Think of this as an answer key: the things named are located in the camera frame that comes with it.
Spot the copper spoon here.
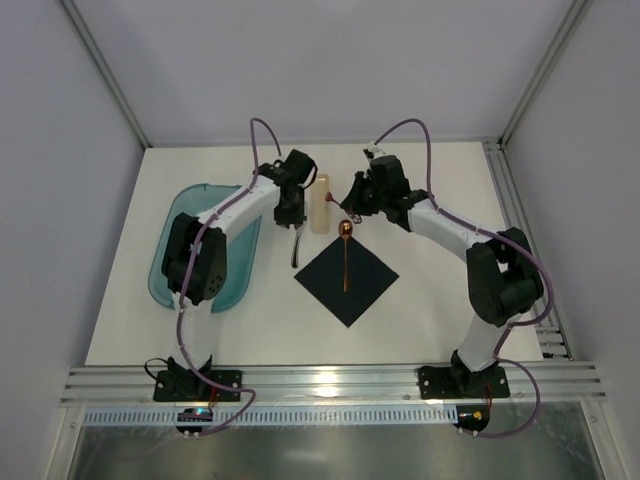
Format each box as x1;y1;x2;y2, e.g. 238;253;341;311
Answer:
339;219;353;293

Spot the beige cutlery case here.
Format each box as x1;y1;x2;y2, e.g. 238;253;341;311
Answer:
311;174;330;234

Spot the black paper napkin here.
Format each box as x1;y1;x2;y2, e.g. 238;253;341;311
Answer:
294;237;399;328

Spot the iridescent fork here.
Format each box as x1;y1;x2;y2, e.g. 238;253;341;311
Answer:
324;192;362;224

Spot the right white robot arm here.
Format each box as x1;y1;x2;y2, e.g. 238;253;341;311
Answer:
340;148;544;397

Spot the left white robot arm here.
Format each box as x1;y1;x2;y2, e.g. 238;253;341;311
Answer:
161;149;318;393

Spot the teal plastic basin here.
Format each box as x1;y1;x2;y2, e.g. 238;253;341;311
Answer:
148;183;262;313

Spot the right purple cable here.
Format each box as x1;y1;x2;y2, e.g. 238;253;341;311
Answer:
364;118;556;440

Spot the purple cable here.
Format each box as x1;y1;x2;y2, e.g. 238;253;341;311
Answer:
174;117;284;436
364;118;556;440

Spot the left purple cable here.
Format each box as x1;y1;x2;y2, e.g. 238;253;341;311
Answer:
174;117;284;436

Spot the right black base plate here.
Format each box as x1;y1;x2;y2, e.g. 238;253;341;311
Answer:
417;364;511;400

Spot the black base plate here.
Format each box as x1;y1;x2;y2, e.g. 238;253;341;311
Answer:
417;364;511;400
144;357;243;403

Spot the right side aluminium rail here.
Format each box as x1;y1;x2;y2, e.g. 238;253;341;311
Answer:
482;140;573;361

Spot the aluminium rail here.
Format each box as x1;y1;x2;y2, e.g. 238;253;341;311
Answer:
482;140;573;361
59;361;607;407

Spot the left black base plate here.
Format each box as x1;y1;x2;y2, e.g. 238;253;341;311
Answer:
144;357;243;403

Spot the white slotted cable duct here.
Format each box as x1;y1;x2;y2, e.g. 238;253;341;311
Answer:
83;404;458;428

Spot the left aluminium frame post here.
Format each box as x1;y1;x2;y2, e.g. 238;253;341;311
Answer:
58;0;152;149

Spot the aluminium frame post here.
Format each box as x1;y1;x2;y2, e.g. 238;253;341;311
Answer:
58;0;152;149
498;0;593;149

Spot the aluminium front rail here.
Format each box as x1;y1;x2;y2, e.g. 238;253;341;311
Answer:
59;361;607;407

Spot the right aluminium frame post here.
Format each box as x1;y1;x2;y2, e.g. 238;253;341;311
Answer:
498;0;593;149

